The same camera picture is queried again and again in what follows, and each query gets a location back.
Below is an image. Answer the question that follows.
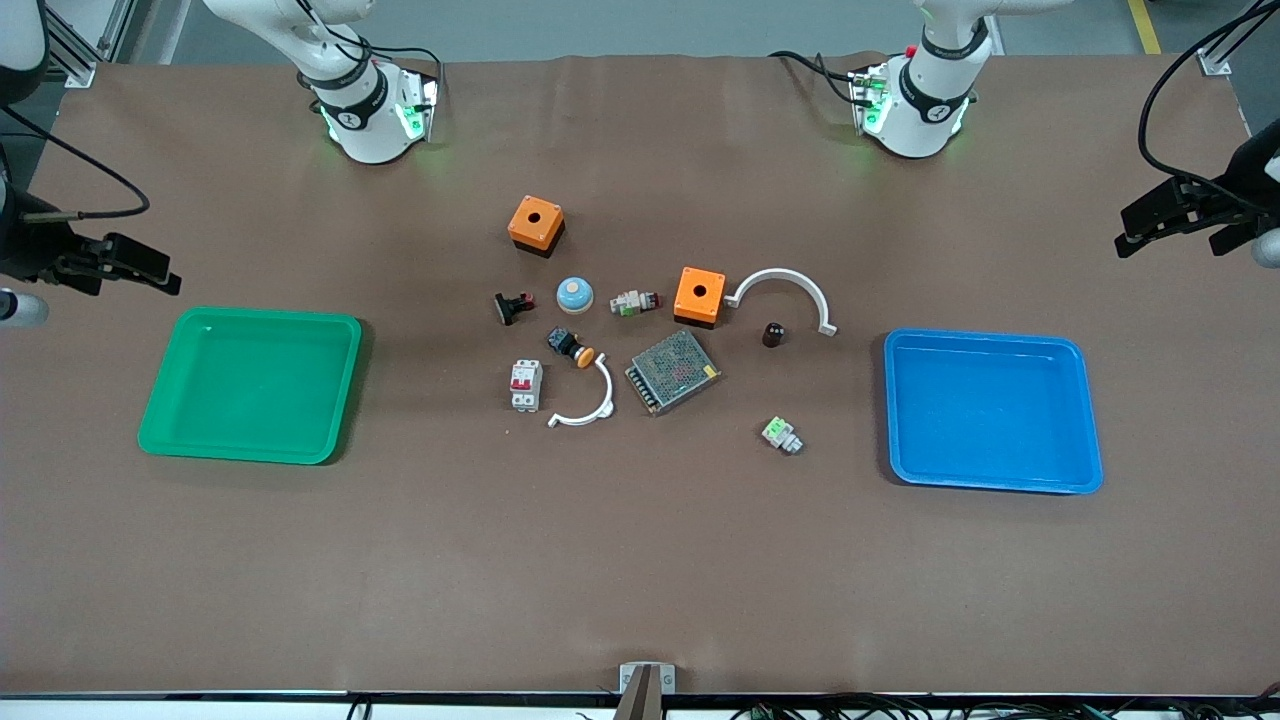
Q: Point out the white red circuit breaker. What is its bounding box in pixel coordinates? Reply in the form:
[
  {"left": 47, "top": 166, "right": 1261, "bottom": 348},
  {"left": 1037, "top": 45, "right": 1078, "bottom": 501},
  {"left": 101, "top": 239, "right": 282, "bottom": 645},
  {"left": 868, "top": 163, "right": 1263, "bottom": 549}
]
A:
[{"left": 509, "top": 359, "right": 544, "bottom": 413}]

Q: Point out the green plastic tray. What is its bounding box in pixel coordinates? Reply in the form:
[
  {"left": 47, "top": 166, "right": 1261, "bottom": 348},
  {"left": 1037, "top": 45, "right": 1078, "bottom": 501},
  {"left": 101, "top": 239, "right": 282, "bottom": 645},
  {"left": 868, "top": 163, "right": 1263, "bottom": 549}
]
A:
[{"left": 137, "top": 306, "right": 363, "bottom": 466}]

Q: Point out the blue plastic tray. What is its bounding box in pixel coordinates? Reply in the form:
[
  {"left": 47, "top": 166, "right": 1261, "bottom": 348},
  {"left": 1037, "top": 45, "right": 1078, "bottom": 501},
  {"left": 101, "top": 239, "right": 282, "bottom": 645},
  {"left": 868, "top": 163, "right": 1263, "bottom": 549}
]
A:
[{"left": 883, "top": 327, "right": 1104, "bottom": 496}]

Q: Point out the orange black button box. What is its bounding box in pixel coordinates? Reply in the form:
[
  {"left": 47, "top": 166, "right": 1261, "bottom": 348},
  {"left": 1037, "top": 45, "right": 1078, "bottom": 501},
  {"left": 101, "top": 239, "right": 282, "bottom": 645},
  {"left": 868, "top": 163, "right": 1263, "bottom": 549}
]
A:
[
  {"left": 673, "top": 266, "right": 728, "bottom": 329},
  {"left": 507, "top": 194, "right": 567, "bottom": 260}
]

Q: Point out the orange mushroom push button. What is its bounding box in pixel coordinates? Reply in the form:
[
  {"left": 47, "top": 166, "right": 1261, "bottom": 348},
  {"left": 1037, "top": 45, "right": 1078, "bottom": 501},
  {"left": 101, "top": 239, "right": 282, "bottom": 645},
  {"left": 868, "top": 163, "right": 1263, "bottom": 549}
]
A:
[{"left": 546, "top": 327, "right": 596, "bottom": 369}]

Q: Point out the metal mesh power supply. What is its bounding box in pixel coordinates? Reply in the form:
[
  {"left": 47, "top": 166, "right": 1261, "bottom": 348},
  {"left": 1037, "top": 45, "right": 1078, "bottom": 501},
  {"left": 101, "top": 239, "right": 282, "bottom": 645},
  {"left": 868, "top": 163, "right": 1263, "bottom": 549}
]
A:
[{"left": 625, "top": 329, "right": 722, "bottom": 416}]

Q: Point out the brown table mat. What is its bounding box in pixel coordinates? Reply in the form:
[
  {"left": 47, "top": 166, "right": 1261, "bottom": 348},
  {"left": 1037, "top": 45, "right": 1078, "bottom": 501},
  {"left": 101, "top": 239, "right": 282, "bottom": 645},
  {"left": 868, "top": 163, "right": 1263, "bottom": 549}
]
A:
[{"left": 0, "top": 52, "right": 1280, "bottom": 697}]

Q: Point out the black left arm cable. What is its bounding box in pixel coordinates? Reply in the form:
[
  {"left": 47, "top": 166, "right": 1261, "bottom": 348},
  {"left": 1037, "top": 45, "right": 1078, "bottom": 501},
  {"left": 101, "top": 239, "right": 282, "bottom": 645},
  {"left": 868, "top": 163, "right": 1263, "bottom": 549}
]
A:
[{"left": 1138, "top": 0, "right": 1280, "bottom": 201}]

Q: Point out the aluminium frame profile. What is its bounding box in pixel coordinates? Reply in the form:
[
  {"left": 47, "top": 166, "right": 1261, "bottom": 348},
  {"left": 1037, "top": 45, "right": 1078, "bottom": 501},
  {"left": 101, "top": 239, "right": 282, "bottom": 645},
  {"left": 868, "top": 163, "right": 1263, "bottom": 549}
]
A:
[{"left": 45, "top": 0, "right": 136, "bottom": 89}]

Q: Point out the black right base cable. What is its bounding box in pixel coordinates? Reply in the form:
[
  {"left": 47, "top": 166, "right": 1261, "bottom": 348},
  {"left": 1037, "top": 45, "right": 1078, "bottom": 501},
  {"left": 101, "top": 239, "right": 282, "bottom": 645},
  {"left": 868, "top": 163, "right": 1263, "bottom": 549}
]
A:
[{"left": 385, "top": 44, "right": 447, "bottom": 86}]

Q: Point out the black base cable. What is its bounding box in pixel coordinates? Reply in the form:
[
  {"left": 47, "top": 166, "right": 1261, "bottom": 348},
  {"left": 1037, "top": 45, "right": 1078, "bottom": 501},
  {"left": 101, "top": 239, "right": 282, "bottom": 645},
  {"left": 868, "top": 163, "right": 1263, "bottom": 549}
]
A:
[
  {"left": 768, "top": 49, "right": 863, "bottom": 107},
  {"left": 385, "top": 44, "right": 447, "bottom": 86}
]

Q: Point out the large white arc bracket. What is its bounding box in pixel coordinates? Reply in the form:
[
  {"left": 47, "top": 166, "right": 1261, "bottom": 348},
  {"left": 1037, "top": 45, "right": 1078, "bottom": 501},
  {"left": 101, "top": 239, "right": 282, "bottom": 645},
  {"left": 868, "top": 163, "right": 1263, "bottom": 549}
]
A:
[{"left": 724, "top": 268, "right": 839, "bottom": 337}]

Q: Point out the black left base cable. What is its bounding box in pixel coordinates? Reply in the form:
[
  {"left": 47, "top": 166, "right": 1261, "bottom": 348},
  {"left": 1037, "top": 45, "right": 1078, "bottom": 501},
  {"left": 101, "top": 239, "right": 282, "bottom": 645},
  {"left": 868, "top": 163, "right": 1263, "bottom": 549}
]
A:
[{"left": 768, "top": 49, "right": 863, "bottom": 107}]

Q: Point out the small white arc bracket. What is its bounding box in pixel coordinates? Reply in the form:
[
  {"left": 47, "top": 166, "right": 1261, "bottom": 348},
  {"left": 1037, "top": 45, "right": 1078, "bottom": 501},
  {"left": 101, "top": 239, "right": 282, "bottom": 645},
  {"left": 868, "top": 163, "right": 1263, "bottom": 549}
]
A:
[{"left": 547, "top": 357, "right": 616, "bottom": 429}]

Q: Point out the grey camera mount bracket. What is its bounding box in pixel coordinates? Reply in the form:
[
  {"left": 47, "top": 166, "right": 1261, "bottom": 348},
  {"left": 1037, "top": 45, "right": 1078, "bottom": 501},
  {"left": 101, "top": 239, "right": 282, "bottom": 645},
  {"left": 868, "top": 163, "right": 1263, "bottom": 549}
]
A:
[{"left": 612, "top": 662, "right": 677, "bottom": 720}]

